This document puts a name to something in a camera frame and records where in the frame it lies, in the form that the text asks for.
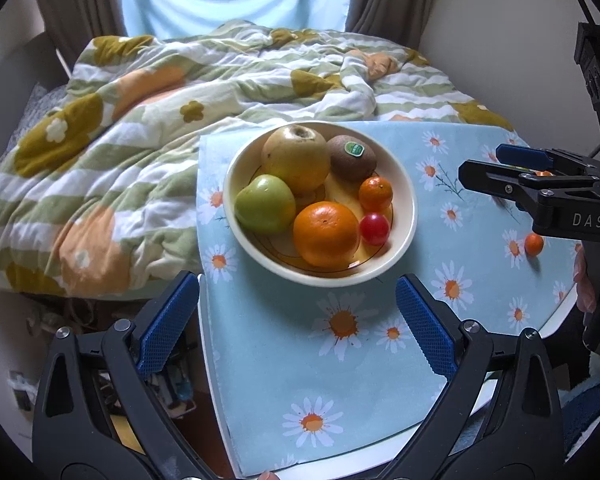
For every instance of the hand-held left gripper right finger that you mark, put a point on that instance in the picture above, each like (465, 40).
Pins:
(425, 325)

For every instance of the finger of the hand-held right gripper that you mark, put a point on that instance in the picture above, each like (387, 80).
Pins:
(500, 182)
(522, 156)

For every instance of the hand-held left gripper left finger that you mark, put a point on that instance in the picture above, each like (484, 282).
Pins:
(167, 322)

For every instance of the tiny orange fruit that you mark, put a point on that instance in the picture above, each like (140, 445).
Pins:
(545, 173)

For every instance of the yellow penguin print bowl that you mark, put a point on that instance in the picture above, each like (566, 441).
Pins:
(405, 210)

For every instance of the small red fruit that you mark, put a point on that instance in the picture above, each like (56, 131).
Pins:
(374, 229)

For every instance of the medium orange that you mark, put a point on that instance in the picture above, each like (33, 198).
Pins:
(375, 194)

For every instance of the large orange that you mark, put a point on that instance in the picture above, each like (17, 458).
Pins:
(325, 235)

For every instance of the brown kiwi with sticker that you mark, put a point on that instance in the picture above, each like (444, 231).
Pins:
(352, 160)

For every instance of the green apple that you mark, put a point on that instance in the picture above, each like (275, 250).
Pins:
(265, 205)

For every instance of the yellow apple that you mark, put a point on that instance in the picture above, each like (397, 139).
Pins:
(295, 160)

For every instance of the person's right hand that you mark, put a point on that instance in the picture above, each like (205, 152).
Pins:
(585, 280)

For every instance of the small orange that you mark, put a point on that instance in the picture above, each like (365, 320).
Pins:
(533, 244)

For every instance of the blue daisy print tablecloth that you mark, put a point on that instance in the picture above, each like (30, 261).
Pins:
(330, 385)

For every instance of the green striped floral blanket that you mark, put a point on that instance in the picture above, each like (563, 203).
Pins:
(130, 160)

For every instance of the blue fuzzy cloth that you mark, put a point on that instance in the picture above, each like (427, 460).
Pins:
(595, 400)

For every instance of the brown curtain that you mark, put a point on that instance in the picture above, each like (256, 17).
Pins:
(80, 5)
(390, 0)

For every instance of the blue patterned bedsheet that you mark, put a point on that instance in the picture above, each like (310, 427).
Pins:
(40, 105)

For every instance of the grey bed headboard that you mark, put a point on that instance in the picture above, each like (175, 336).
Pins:
(10, 85)

